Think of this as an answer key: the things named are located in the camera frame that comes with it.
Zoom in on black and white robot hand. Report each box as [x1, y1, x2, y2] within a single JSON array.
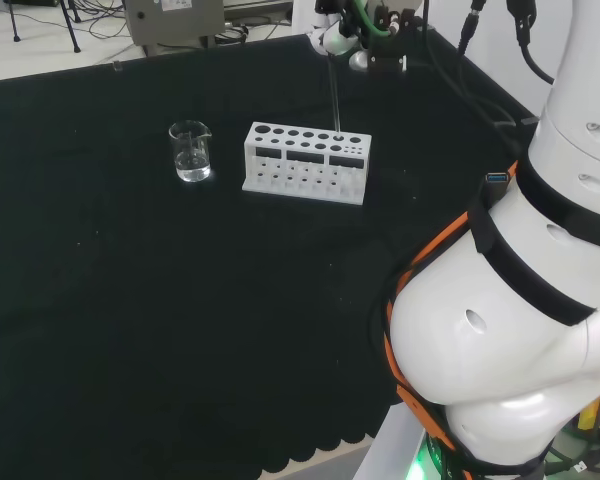
[[307, 0, 426, 70]]

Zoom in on clear glass rod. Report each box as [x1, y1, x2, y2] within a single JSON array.
[[325, 52, 343, 135]]

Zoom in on white test tube rack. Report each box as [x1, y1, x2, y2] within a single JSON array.
[[240, 121, 373, 207]]

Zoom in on grey equipment box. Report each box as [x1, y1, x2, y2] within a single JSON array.
[[122, 0, 226, 57]]

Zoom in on clear glass beaker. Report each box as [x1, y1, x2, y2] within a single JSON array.
[[168, 119, 213, 184]]

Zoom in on thin black tripod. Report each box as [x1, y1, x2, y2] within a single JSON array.
[[3, 0, 82, 54]]

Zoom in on black bench cloth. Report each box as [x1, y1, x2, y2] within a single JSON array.
[[0, 19, 541, 480]]

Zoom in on yellow stop button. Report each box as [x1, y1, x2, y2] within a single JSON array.
[[577, 384, 600, 444]]

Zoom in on green hand cable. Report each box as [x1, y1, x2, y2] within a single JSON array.
[[352, 0, 399, 39]]

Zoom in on black wrist camera block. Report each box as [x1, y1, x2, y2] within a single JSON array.
[[366, 47, 410, 75]]

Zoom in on black coiled cable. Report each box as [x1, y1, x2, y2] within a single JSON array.
[[213, 23, 251, 47]]

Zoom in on black cable with plug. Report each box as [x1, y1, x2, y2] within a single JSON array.
[[454, 0, 526, 151]]

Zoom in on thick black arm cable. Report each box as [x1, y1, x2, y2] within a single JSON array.
[[506, 0, 556, 85]]

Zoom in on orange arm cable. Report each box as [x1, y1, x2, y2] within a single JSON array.
[[379, 160, 521, 480]]

